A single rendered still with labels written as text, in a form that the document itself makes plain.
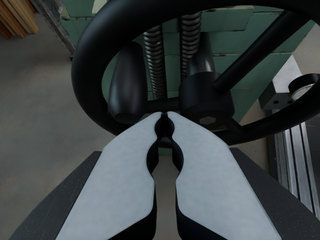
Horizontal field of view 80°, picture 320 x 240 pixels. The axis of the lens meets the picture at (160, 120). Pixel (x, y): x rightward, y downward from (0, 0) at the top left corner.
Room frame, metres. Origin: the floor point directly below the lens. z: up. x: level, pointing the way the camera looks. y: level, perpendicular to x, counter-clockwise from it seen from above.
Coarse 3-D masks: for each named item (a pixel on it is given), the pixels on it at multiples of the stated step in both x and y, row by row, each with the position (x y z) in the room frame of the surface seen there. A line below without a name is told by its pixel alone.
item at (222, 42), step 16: (64, 16) 0.31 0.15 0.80; (256, 16) 0.29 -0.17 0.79; (272, 16) 0.29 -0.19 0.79; (80, 32) 0.30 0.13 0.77; (224, 32) 0.29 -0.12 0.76; (240, 32) 0.29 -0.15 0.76; (256, 32) 0.29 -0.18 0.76; (304, 32) 0.29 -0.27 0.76; (144, 48) 0.30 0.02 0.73; (176, 48) 0.30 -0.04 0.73; (224, 48) 0.29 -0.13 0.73; (240, 48) 0.29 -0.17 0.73; (288, 48) 0.29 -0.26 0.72
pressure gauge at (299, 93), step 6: (300, 78) 0.25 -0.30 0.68; (306, 78) 0.24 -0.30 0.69; (312, 78) 0.24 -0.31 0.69; (318, 78) 0.24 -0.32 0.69; (294, 84) 0.24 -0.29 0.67; (300, 84) 0.23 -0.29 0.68; (306, 84) 0.23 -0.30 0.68; (312, 84) 0.22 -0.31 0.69; (294, 90) 0.23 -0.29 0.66; (300, 90) 0.23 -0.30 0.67; (306, 90) 0.23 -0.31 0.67; (294, 96) 0.23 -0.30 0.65; (300, 96) 0.23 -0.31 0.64
